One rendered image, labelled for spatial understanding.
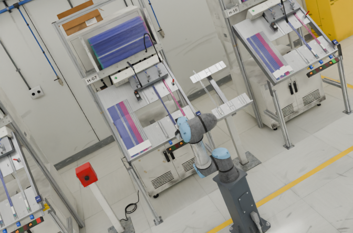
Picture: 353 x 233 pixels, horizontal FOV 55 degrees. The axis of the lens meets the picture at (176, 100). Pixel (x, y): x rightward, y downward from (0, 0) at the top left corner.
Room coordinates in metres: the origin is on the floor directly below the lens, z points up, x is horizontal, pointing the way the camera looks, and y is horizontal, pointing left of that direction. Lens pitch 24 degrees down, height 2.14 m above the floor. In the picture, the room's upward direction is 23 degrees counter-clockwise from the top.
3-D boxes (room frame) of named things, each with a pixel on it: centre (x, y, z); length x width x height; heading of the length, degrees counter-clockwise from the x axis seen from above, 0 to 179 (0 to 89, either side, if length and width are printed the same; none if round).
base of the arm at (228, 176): (1.96, -0.14, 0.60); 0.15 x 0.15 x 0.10
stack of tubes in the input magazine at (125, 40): (2.99, 0.25, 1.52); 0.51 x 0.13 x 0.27; 100
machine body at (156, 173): (3.10, 0.33, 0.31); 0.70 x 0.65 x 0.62; 100
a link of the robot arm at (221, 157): (1.96, -0.13, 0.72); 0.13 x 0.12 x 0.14; 97
